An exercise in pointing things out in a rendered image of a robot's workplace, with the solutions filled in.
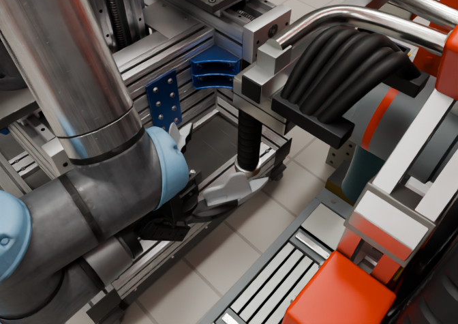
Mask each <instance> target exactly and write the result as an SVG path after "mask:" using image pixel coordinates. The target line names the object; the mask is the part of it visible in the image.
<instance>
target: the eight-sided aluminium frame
mask: <svg viewBox="0 0 458 324"><path fill-rule="evenodd" d="M456 101H457V100H455V99H453V98H451V97H448V96H447V95H444V94H443V93H440V92H439V91H437V90H436V88H434V90H433V91H432V92H431V94H430V96H429V97H428V98H427V100H426V102H425V103H424V104H423V106H422V108H421V109H420V110H419V112H418V114H417V115H416V116H415V118H414V120H413V121H412V123H411V124H410V126H409V127H408V129H407V130H406V132H405V133H404V135H403V136H402V137H401V139H400V141H399V142H398V144H397V145H396V147H395V148H394V150H393V151H392V153H391V154H390V156H389V157H388V159H387V160H386V162H385V163H384V165H383V166H382V168H381V169H380V171H379V172H378V174H376V175H375V176H374V177H373V178H372V179H371V180H370V181H368V182H367V184H366V186H365V187H364V189H363V191H362V192H361V195H360V196H359V198H358V199H357V201H356V203H355V204H354V207H353V208H352V210H351V212H350V213H349V215H348V217H347V218H346V220H345V222H344V224H343V225H344V226H345V230H344V232H343V234H342V236H341V238H340V240H339V243H338V244H337V247H336V249H335V251H338V252H340V253H341V254H343V255H344V256H345V257H347V258H348V259H350V260H351V261H352V262H353V263H355V264H356V265H358V266H359V267H360V268H361V269H363V270H364V271H366V272H367V273H368V274H369V275H371V276H373V277H374V278H375V279H376V280H378V281H379V282H381V283H382V284H383V285H384V286H386V285H387V284H388V282H389V281H390V280H391V278H392V277H393V276H394V275H395V274H396V273H397V271H398V270H399V268H400V267H406V266H407V265H408V263H409V262H410V261H411V260H412V258H413V257H414V255H415V254H416V253H417V252H418V250H419V249H420V248H421V246H422V245H423V244H424V243H425V241H426V240H427V238H428V237H429V236H430V234H432V232H433V231H434V229H435V228H436V227H437V225H438V223H439V222H440V220H441V219H442V216H443V215H444V213H445V210H444V209H445V207H446V206H447V205H448V203H449V202H450V201H451V199H452V198H453V197H454V195H455V194H456V192H457V191H458V149H457V150H456V152H455V154H454V155H453V156H452V158H451V159H450V160H449V162H448V164H447V165H446V166H445V167H444V169H443V171H442V172H441V173H440V175H439V176H438V178H437V179H436V180H435V182H434V183H431V182H430V181H428V182H427V183H426V184H423V183H422V182H420V181H419V180H417V179H415V178H413V177H410V178H409V180H408V181H407V183H406V184H405V185H403V184H401V182H402V181H403V179H404V177H405V176H406V175H407V173H408V171H409V170H410V169H411V168H412V166H413V164H414V163H415V162H416V160H417V158H418V157H419V156H420V154H421V153H422V151H423V150H424V148H425V147H426V145H427V143H428V142H429V141H430V140H431V138H432V136H433V135H434V134H435V132H436V130H437V129H438V128H439V127H440V125H441V123H442V122H443V121H444V119H445V117H446V116H447V114H448V113H449V112H450V110H451V108H452V107H453V106H454V104H455V103H456ZM373 247H374V248H373ZM375 248H376V249H377V250H379V251H381V252H382V253H383V254H382V253H380V252H378V251H377V250H376V249H375Z"/></svg>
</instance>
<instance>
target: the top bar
mask: <svg viewBox="0 0 458 324"><path fill-rule="evenodd" d="M388 1H389V0H345V1H343V2H342V3H340V4H348V5H359V6H363V7H367V8H373V9H376V10H378V9H380V8H381V7H382V6H383V5H384V4H385V3H387V2H388ZM328 28H329V27H328ZM328 28H326V29H328ZM324 30H325V29H322V30H320V31H318V32H316V33H314V34H313V35H311V36H310V37H308V38H307V39H306V40H305V41H303V42H302V43H300V44H299V45H298V46H297V47H295V48H293V49H292V53H291V58H290V63H289V64H288V65H287V66H286V67H284V68H283V69H282V70H280V71H279V72H278V73H276V74H275V75H273V74H271V73H269V72H267V71H266V70H263V69H262V68H260V67H258V66H257V65H255V66H254V67H252V68H251V69H249V70H248V71H246V72H245V73H244V74H243V75H242V84H241V93H242V94H243V95H244V96H246V97H248V98H249V99H251V100H253V101H254V102H256V103H257V104H259V103H262V102H263V101H265V100H266V99H267V98H268V97H269V96H271V95H272V94H273V93H275V92H276V91H277V90H278V89H279V88H281V87H282V86H283V85H285V84H286V81H287V79H288V77H289V75H290V73H291V71H292V70H293V68H294V66H295V65H296V63H297V61H298V60H299V58H300V56H301V55H302V54H303V52H304V51H305V49H306V48H307V47H308V46H309V44H310V43H311V42H312V41H313V40H314V38H315V37H316V36H318V35H319V34H320V33H321V32H323V31H324Z"/></svg>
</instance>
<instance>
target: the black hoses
mask: <svg viewBox="0 0 458 324"><path fill-rule="evenodd" d="M429 77H430V75H429V74H428V73H425V72H423V71H421V70H419V69H418V68H417V67H416V66H415V65H414V64H413V63H412V61H411V60H410V58H409V56H408V54H406V53H404V52H403V51H402V50H401V49H400V48H399V47H398V46H397V45H396V44H395V43H394V42H393V41H392V40H391V39H390V38H388V37H387V36H386V35H383V34H381V33H371V34H370V33H367V32H360V31H359V30H357V29H355V28H352V27H347V28H345V27H342V26H339V25H335V26H332V27H329V28H328V29H325V30H324V31H323V32H321V33H320V34H319V35H318V36H316V37H315V38H314V40H313V41H312V42H311V43H310V44H309V46H308V47H307V48H306V49H305V51H304V52H303V54H302V55H301V56H300V58H299V60H298V61H297V63H296V65H295V66H294V68H293V70H292V71H291V73H290V75H289V77H288V79H287V81H286V84H285V85H284V88H283V89H282V90H281V91H280V92H278V93H277V94H276V95H274V96H273V98H272V102H271V110H272V111H274V112H275V113H277V114H278V115H281V116H282V117H283V118H285V119H287V120H288V121H290V122H292V123H293V124H295V125H297V126H298V127H300V128H302V129H303V130H305V131H306V132H308V133H310V134H312V135H313V136H315V137H316V138H318V139H320V140H321V141H323V142H325V143H326V144H328V145H330V146H331V147H333V148H334V149H336V150H338V149H339V148H340V147H341V146H342V145H343V144H344V143H345V142H346V141H347V140H348V139H349V138H350V137H351V136H352V132H353V129H354V127H355V124H354V123H352V122H351V121H349V120H347V119H346V118H344V117H342V115H343V114H345V113H346V112H347V111H348V110H349V109H350V108H352V107H353V106H354V105H355V104H356V103H357V102H358V101H359V100H360V99H361V98H363V97H364V96H365V95H366V94H368V93H369V92H370V91H371V90H372V89H373V88H375V87H376V86H378V85H379V84H380V83H384V84H385V85H388V86H389V87H392V88H393V89H396V90H398V91H400V92H402V93H404V94H406V95H408V96H410V97H412V98H415V97H416V96H417V95H418V94H419V93H420V92H421V91H422V90H423V88H424V87H425V85H426V84H427V81H428V80H429Z"/></svg>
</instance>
